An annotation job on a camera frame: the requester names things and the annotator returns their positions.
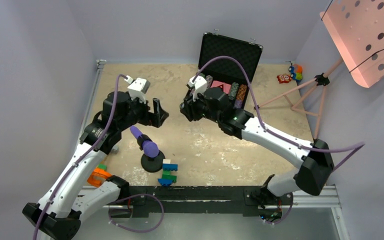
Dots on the pink playing card deck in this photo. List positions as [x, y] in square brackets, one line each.
[216, 84]

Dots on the orange and black chip row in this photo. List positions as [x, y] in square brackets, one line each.
[241, 92]

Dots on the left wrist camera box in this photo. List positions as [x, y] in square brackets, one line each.
[137, 88]

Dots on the purple handheld massager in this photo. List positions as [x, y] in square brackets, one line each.
[149, 148]

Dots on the triangular all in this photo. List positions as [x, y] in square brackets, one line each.
[226, 88]

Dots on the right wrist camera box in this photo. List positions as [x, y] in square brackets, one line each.
[199, 84]

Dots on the black base bar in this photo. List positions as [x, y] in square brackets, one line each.
[248, 200]

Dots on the black aluminium poker case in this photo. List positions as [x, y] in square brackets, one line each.
[246, 53]

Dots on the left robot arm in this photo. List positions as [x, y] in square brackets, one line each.
[60, 212]

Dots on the colourful toy car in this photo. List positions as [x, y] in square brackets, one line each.
[296, 71]

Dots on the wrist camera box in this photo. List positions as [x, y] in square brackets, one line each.
[137, 88]
[199, 84]

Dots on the orange toy piece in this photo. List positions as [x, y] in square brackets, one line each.
[98, 176]

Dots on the blue green toy brick stack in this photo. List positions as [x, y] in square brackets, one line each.
[167, 178]

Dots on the grey toy brick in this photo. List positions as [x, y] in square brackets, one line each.
[114, 150]

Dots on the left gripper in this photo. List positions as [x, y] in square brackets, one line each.
[154, 119]

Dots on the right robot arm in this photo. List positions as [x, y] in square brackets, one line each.
[312, 160]

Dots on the red toy card pack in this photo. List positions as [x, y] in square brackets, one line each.
[284, 78]

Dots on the pink music stand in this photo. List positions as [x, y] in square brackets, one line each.
[356, 28]

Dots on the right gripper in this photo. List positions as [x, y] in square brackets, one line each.
[189, 108]

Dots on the dark green chip stack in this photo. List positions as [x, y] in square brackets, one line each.
[233, 91]

